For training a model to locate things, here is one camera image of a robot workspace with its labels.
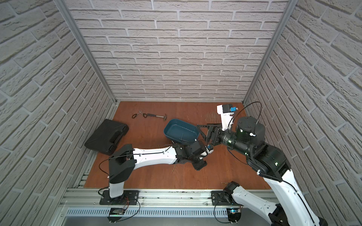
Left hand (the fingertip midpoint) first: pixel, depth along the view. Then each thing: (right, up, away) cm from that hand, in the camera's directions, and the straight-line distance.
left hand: (206, 160), depth 80 cm
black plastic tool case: (-65, +11, +12) cm, 67 cm away
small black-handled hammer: (-29, +25, +30) cm, 49 cm away
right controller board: (+13, -25, -9) cm, 29 cm away
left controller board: (-48, -22, -10) cm, 54 cm away
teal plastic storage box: (-16, +14, +20) cm, 29 cm away
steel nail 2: (-20, -6, +4) cm, 21 cm away
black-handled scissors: (-53, +26, +30) cm, 67 cm away
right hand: (-5, +22, -25) cm, 34 cm away
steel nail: (-15, +10, +16) cm, 24 cm away
